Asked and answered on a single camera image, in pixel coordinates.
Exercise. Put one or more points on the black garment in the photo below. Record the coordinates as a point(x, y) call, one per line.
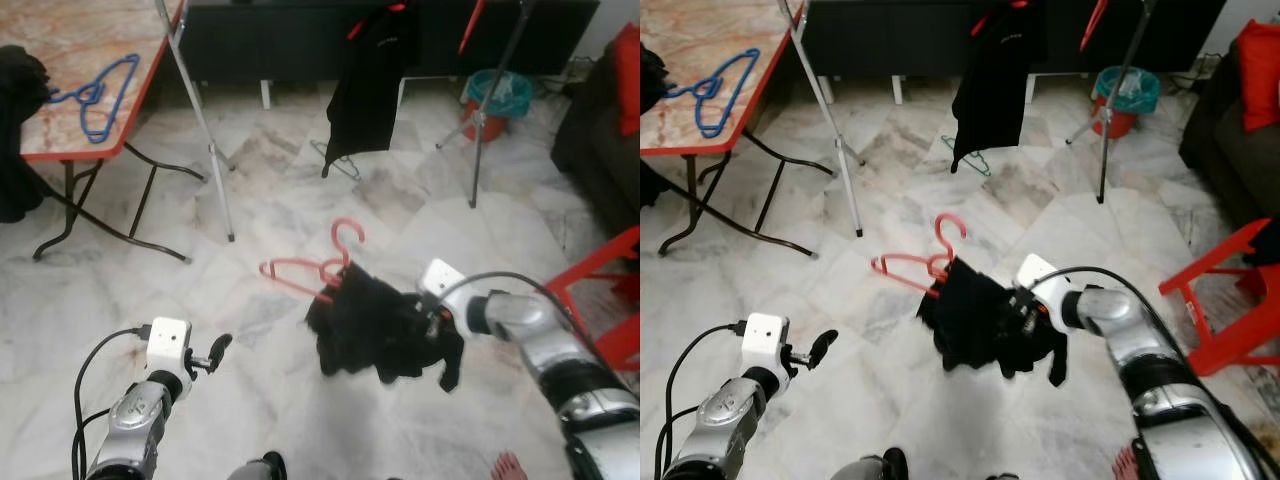
point(980, 325)
point(370, 330)

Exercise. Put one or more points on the red plastic hanger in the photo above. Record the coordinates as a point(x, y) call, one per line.
point(980, 25)
point(355, 30)
point(948, 262)
point(340, 268)
point(468, 35)
point(1090, 32)

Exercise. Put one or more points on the black shirt with green logo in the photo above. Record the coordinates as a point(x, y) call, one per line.
point(652, 100)
point(20, 110)

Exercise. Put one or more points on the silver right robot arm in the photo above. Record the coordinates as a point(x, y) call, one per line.
point(1110, 315)
point(520, 320)

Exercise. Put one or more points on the green plastic hanger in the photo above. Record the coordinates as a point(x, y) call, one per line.
point(345, 168)
point(980, 165)

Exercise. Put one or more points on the blue plastic hanger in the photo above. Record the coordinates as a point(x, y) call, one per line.
point(712, 88)
point(92, 93)

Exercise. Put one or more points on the grey black robot foot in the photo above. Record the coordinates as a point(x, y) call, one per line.
point(875, 465)
point(260, 468)

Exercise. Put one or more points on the bare person foot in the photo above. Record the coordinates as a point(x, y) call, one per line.
point(1125, 463)
point(508, 467)

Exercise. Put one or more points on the red plastic stool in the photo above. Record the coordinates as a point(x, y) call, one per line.
point(1230, 350)
point(610, 350)

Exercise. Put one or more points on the dark grey fabric sofa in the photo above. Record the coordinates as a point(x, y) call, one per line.
point(595, 150)
point(1235, 150)

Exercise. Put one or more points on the red bucket with teal bag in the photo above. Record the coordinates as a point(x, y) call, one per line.
point(1125, 90)
point(497, 95)

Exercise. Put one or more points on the red cushion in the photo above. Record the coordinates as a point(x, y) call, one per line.
point(1260, 75)
point(628, 80)

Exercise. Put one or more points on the black TV console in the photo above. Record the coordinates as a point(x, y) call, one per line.
point(290, 40)
point(900, 35)

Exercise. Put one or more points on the marble top folding table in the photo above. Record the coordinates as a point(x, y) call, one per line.
point(70, 40)
point(700, 40)

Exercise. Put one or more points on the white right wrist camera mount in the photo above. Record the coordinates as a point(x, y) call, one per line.
point(440, 280)
point(1040, 275)

